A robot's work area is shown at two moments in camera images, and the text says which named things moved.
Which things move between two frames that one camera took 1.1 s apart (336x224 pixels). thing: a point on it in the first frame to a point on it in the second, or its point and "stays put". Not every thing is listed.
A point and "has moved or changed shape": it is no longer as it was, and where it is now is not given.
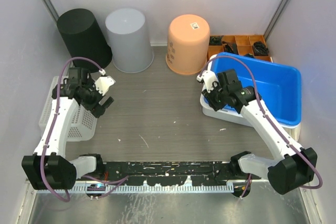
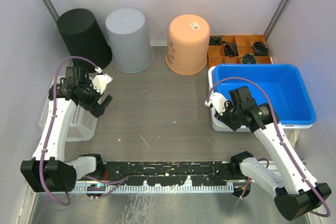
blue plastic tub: (279, 85) has moved or changed shape
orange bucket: (188, 44) stays put
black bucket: (83, 38) stays put
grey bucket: (131, 48) stays put
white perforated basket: (83, 125) stays put
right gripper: (210, 97) to (224, 118)
